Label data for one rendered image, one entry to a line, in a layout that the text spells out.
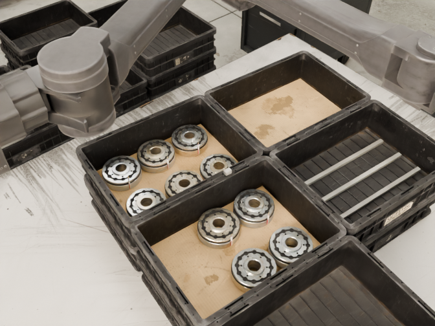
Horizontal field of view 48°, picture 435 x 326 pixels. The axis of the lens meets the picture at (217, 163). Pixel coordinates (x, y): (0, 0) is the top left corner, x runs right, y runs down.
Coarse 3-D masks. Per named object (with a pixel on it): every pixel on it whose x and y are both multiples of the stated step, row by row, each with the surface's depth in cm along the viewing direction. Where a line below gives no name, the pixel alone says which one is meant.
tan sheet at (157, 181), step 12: (216, 144) 143; (132, 156) 140; (180, 156) 140; (204, 156) 140; (180, 168) 137; (192, 168) 137; (144, 180) 134; (156, 180) 134; (120, 192) 131; (132, 192) 131; (120, 204) 128
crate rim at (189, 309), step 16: (256, 160) 125; (272, 160) 125; (224, 176) 122; (288, 176) 122; (192, 192) 118; (304, 192) 118; (160, 208) 114; (320, 208) 115; (336, 224) 111; (144, 240) 108; (336, 240) 109; (304, 256) 106; (160, 272) 103; (288, 272) 103; (176, 288) 100; (256, 288) 100; (240, 304) 98; (192, 320) 97; (208, 320) 96
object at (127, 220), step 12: (204, 96) 143; (168, 108) 139; (216, 108) 139; (144, 120) 135; (228, 120) 136; (120, 132) 132; (240, 132) 132; (84, 144) 129; (252, 144) 129; (84, 156) 126; (252, 156) 126; (96, 180) 120; (204, 180) 120; (108, 192) 118; (180, 192) 118; (156, 204) 115; (120, 216) 113
